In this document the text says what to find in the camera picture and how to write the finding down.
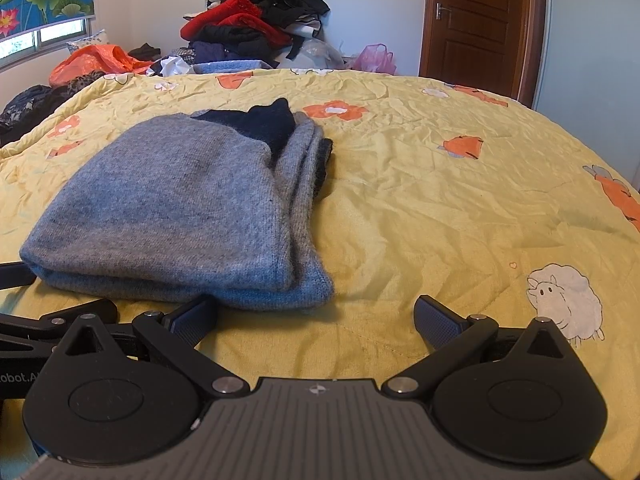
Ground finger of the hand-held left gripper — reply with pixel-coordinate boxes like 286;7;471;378
0;261;39;292
0;298;121;342

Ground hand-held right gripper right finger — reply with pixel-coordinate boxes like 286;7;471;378
381;295;585;402

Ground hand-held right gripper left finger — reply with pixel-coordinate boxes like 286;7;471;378
44;294;251;402

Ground grey knit sweater navy sleeves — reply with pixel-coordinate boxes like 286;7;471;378
19;97;336;312

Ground dark patterned clothes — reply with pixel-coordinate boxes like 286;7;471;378
0;71;107;149

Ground pile of clothes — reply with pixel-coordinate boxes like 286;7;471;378
179;0;332;69

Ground yellow printed bedspread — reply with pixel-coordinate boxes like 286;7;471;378
0;67;640;476

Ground orange plastic bag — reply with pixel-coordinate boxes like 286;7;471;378
49;44;154;87

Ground window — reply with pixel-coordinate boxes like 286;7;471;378
0;17;87;69

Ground floral pillow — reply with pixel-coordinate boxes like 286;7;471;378
66;29;109;55

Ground white crumpled bag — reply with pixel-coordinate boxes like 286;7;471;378
150;55;194;79

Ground light blue folded cloth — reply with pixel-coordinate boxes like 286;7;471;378
192;58;274;75

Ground dark brown garment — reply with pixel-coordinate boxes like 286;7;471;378
127;42;162;61

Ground pink plastic bag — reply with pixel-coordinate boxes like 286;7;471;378
349;43;399;76

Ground clear plastic bag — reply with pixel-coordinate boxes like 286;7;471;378
299;38;347;71

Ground brown wooden door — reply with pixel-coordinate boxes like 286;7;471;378
419;0;532;99

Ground brown door frame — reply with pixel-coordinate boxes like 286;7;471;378
520;0;552;109

